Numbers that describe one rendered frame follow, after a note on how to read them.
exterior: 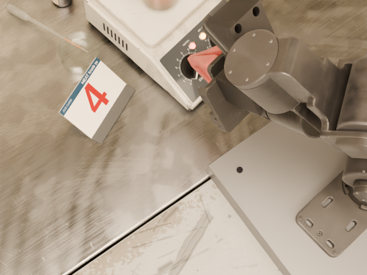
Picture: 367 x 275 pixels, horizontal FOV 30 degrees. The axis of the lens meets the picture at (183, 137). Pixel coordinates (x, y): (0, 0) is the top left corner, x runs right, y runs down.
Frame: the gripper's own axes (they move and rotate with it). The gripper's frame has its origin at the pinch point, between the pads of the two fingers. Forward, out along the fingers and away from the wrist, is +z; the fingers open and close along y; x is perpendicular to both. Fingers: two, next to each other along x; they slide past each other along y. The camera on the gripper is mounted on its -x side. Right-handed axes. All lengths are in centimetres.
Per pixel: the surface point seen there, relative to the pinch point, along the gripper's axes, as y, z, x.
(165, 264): 17.6, -1.1, 18.6
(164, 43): -1.8, 9.2, 1.2
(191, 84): -1.2, 6.7, 7.1
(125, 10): -1.0, 12.7, -4.0
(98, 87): 7.2, 14.5, 2.7
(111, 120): 8.8, 12.7, 6.8
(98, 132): 11.2, 12.8, 6.8
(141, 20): -1.4, 10.9, -2.5
